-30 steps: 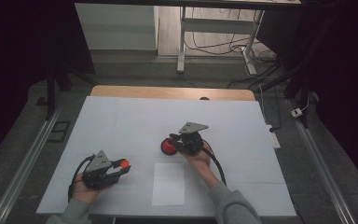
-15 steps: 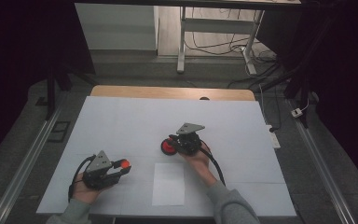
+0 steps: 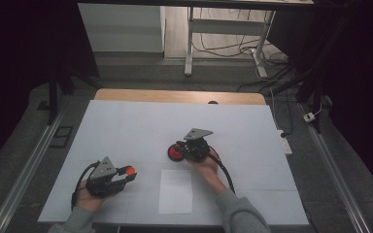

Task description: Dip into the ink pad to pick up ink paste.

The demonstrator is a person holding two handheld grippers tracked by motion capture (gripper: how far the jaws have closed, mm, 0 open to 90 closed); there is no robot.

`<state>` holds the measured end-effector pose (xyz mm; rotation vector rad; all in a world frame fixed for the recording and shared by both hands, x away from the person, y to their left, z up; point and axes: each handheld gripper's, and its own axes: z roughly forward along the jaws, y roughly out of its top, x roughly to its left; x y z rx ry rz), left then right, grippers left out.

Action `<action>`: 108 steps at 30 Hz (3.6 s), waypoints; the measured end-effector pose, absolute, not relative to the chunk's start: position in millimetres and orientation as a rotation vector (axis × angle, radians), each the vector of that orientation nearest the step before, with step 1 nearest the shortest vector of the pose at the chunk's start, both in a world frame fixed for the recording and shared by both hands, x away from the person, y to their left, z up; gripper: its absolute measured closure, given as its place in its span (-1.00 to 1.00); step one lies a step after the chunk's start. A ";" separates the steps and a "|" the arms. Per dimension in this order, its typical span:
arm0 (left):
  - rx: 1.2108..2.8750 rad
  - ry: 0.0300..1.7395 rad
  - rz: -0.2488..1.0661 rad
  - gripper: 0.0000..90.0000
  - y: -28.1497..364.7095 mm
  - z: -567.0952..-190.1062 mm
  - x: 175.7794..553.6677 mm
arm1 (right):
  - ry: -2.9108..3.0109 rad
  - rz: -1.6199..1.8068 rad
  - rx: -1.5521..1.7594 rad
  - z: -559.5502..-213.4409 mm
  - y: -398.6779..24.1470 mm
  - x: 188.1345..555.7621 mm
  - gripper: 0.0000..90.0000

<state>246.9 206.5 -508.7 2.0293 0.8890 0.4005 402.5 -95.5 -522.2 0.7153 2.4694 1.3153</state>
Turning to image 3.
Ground white paper sheet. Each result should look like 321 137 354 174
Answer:
157 169 194 215

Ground white cabinet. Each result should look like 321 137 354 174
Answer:
77 3 166 53

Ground person's left hand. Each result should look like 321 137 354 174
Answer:
74 180 108 214

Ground round red ink pad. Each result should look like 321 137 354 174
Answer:
167 144 187 162

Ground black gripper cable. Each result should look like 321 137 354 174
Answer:
206 150 237 195
70 160 102 212

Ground dark curtain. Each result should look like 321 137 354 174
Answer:
0 0 100 176
266 0 373 202

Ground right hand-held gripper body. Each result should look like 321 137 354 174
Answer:
183 127 215 163

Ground white power strip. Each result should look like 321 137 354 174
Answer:
276 129 293 156

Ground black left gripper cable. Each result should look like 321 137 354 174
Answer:
70 160 102 212

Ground wooden table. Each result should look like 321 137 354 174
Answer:
93 88 267 106

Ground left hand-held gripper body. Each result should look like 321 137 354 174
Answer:
85 156 127 199

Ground metal floor rail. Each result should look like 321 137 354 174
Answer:
298 102 373 233
0 105 66 233

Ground small white plug adapter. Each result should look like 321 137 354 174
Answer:
302 111 317 123

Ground black floor socket box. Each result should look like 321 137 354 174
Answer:
49 125 75 150

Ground person's right hand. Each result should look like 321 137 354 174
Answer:
189 148 228 195

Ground white desk frame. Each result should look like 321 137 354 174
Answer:
77 0 315 79

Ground black stand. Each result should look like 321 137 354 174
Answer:
265 61 326 134
46 62 102 126

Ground large white table cover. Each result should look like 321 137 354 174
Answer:
37 99 310 227

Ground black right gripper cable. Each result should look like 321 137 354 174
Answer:
206 150 237 195

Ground white metal stand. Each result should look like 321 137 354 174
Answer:
192 8 290 93

